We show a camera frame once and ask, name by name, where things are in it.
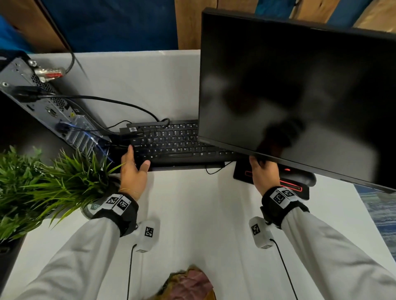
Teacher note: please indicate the person's left hand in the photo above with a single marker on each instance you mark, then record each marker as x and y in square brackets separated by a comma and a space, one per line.
[133, 180]

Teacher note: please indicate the person's right hand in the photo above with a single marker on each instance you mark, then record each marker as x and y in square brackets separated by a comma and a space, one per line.
[263, 177]

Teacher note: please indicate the black computer mouse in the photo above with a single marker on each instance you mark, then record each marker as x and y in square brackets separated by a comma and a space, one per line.
[301, 178]

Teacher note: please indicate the small black labelled adapter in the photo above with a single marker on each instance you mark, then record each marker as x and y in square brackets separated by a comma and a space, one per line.
[131, 129]

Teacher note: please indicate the patterned round saucer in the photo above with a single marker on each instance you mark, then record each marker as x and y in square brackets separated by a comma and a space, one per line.
[89, 210]

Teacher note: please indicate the black keyboard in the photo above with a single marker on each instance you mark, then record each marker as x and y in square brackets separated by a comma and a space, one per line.
[173, 145]

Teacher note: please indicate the grassy green plant dark pot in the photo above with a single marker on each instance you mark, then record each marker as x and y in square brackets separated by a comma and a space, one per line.
[74, 182]

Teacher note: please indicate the bushy green plant grey pot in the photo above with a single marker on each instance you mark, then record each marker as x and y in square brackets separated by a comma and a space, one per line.
[15, 185]

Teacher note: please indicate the yellow and green cleaning cloth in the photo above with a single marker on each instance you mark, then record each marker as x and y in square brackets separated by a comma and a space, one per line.
[188, 284]

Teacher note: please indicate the person's right forearm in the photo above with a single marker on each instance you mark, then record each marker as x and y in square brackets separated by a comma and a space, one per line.
[334, 262]

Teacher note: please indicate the person's left forearm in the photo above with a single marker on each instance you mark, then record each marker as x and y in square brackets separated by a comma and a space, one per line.
[71, 265]

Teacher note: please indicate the right marker wristband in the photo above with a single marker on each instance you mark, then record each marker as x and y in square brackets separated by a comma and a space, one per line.
[283, 201]

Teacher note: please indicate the marker wristband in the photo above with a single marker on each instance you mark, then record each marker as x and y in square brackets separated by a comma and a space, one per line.
[119, 210]
[283, 201]

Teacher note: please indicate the left marker wristband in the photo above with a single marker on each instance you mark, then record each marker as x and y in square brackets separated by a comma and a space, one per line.
[119, 210]

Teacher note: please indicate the black monitor with red-striped stand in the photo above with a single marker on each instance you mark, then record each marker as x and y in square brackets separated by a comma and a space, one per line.
[294, 92]

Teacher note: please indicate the white partition panel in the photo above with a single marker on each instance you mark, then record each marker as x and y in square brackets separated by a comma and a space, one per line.
[139, 80]

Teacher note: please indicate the black desktop computer tower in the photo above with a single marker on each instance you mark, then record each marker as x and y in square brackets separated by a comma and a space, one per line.
[18, 117]

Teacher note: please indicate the silver security lock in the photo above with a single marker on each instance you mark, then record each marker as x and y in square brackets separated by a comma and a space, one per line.
[49, 73]

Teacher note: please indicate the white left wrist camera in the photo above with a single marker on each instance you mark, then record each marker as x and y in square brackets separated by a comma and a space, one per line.
[148, 235]

